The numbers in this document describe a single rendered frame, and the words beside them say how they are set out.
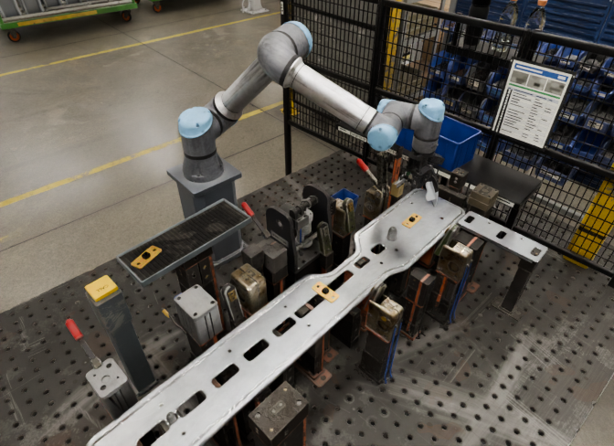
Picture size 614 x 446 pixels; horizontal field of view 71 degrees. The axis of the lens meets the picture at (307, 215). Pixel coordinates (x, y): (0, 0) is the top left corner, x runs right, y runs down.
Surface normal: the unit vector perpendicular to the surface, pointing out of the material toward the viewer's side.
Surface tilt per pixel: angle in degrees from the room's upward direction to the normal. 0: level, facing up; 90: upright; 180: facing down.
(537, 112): 90
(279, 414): 0
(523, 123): 90
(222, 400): 0
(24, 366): 0
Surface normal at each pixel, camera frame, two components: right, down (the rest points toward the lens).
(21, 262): 0.00, -0.77
